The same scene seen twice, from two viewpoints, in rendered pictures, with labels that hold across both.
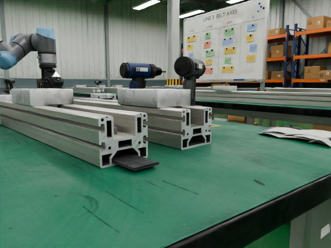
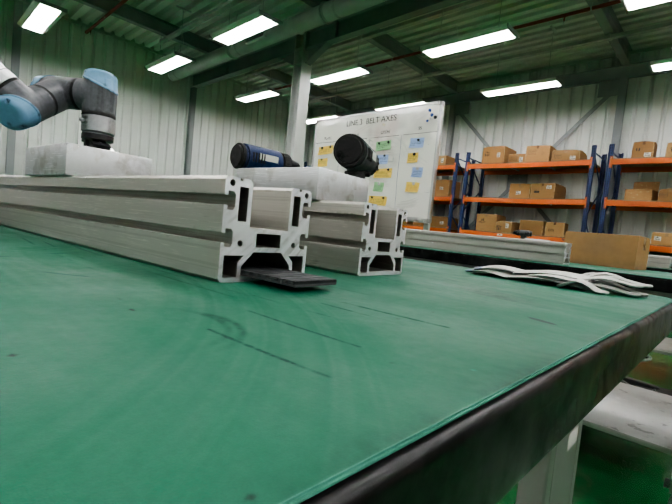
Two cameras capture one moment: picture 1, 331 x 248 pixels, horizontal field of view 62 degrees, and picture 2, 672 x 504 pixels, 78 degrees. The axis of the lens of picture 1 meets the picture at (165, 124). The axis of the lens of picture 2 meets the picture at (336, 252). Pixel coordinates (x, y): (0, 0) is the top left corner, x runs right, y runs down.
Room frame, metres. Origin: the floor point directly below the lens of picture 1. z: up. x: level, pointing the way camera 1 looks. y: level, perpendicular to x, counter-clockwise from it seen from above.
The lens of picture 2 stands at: (0.10, 0.07, 0.83)
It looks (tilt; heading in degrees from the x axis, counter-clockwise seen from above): 3 degrees down; 351
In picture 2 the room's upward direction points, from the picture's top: 6 degrees clockwise
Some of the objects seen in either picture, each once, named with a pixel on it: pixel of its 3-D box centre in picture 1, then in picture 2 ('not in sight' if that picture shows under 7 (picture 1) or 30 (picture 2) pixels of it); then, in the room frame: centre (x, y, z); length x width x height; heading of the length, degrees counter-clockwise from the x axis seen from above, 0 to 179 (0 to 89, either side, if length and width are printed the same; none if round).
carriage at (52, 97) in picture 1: (42, 101); (87, 176); (0.76, 0.34, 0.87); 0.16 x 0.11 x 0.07; 43
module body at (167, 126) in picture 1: (103, 113); (198, 219); (0.89, 0.20, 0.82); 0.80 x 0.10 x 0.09; 43
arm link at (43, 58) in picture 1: (47, 59); (97, 127); (1.23, 0.52, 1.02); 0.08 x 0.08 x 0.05
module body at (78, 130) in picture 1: (43, 118); (84, 209); (0.76, 0.34, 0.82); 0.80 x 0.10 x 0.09; 43
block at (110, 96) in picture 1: (100, 104); not in sight; (1.24, 0.29, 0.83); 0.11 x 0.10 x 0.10; 117
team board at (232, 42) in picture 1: (219, 80); (363, 215); (4.02, -0.78, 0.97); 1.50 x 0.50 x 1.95; 37
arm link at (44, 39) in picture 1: (45, 41); (99, 95); (1.23, 0.52, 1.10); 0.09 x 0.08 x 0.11; 78
